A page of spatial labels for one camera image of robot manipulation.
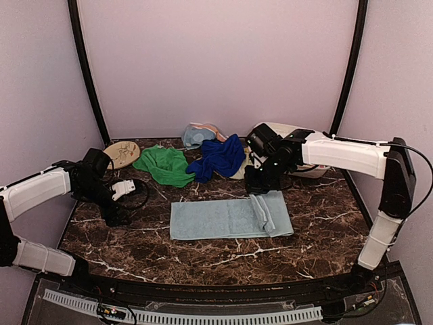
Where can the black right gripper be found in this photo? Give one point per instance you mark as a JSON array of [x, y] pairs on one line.
[[253, 186]]

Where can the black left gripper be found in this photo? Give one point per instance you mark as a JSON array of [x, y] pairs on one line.
[[114, 221]]

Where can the light blue towel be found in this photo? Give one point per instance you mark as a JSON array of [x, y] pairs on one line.
[[259, 216]]

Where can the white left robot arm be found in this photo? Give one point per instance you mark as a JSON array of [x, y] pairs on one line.
[[18, 198]]

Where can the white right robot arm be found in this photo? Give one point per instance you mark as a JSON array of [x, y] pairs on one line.
[[388, 161]]

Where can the cream yellow cloth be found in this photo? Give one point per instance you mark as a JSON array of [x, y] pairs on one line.
[[248, 161]]

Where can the royal blue towel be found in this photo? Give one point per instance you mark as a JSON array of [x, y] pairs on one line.
[[225, 158]]

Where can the white plastic basket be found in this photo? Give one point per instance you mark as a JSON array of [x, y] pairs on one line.
[[308, 171]]

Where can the pale blue patterned cloth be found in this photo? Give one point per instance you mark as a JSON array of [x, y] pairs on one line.
[[196, 133]]

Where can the green towel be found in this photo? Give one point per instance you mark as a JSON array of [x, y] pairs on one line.
[[167, 166]]

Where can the small green circuit board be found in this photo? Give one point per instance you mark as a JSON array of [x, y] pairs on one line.
[[110, 312]]

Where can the black corner frame post right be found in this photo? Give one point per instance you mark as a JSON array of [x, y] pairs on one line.
[[351, 66]]

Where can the black corner frame post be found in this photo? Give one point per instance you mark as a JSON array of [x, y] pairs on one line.
[[79, 42], [351, 66]]

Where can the white slotted cable duct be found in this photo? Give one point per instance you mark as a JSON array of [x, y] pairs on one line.
[[186, 314]]

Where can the black front rail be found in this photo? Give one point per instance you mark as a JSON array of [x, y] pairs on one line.
[[316, 291]]

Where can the black corner frame post left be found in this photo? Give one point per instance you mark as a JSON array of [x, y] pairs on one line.
[[79, 42]]

